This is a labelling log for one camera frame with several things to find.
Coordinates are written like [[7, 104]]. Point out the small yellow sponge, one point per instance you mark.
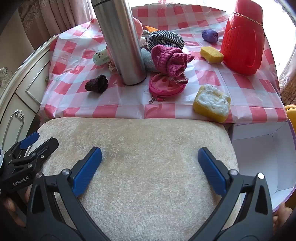
[[210, 54]]

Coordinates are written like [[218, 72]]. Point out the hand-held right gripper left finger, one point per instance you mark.
[[87, 171]]

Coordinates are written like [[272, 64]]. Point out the pink patterned curtain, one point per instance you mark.
[[57, 14], [288, 81]]

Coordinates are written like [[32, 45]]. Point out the dark knit sock ball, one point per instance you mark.
[[97, 83]]

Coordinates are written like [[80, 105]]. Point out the pink checkered tablecloth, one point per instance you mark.
[[208, 78]]

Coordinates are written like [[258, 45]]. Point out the houndstooth cloth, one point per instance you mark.
[[165, 39]]

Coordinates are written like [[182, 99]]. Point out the purple rolled sock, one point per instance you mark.
[[210, 36]]

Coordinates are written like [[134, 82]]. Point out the stainless steel thermos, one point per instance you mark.
[[120, 41]]

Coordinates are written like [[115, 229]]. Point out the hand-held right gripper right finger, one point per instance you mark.
[[212, 171]]

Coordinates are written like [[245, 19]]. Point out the magenta knit sock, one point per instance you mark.
[[166, 59]]

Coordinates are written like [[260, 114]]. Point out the orange cloth item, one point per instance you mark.
[[150, 28]]

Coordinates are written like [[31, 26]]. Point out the cream carved cabinet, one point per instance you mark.
[[23, 92]]

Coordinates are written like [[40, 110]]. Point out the red plastic jug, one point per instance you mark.
[[242, 46]]

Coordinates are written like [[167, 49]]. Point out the large yellow sponge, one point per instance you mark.
[[212, 104]]

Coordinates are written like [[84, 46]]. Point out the person's left hand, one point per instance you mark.
[[9, 207]]

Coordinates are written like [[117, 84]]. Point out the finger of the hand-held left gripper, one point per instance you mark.
[[29, 140], [44, 148]]

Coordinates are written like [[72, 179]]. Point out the light blue towel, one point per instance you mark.
[[148, 60]]

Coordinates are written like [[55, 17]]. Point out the white cardboard box purple rim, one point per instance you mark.
[[254, 162]]

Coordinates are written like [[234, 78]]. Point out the yellow leather chair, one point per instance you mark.
[[290, 110]]

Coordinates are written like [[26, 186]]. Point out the pink coin purse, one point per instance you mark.
[[165, 87]]

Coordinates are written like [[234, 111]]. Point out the white tube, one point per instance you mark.
[[101, 56]]

